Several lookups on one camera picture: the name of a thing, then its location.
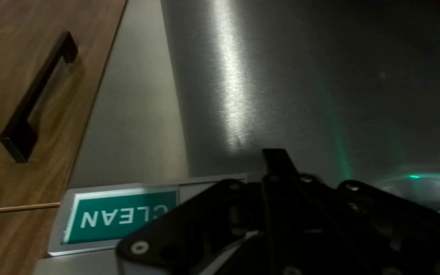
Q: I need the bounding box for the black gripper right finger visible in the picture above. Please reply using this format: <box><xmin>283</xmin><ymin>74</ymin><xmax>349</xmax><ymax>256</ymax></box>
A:
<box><xmin>279</xmin><ymin>148</ymin><xmax>440</xmax><ymax>275</ymax></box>

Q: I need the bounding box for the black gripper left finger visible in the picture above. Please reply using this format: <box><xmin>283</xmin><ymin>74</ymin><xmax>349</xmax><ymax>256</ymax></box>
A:
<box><xmin>114</xmin><ymin>148</ymin><xmax>282</xmax><ymax>275</ymax></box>

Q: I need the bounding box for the stainless steel dishwasher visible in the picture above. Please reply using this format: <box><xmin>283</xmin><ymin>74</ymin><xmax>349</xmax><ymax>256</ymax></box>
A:
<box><xmin>30</xmin><ymin>0</ymin><xmax>440</xmax><ymax>275</ymax></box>

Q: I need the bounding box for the clean dirty indicator sign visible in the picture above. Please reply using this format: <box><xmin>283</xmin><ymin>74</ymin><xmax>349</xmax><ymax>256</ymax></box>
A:
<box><xmin>45</xmin><ymin>181</ymin><xmax>181</xmax><ymax>256</ymax></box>

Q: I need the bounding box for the brown wooden drawer cabinet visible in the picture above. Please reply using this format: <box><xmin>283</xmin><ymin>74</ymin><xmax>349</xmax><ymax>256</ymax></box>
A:
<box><xmin>0</xmin><ymin>0</ymin><xmax>129</xmax><ymax>275</ymax></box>

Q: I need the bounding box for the short black drawer handle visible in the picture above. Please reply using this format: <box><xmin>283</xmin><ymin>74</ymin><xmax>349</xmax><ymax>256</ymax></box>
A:
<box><xmin>0</xmin><ymin>30</ymin><xmax>79</xmax><ymax>165</ymax></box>

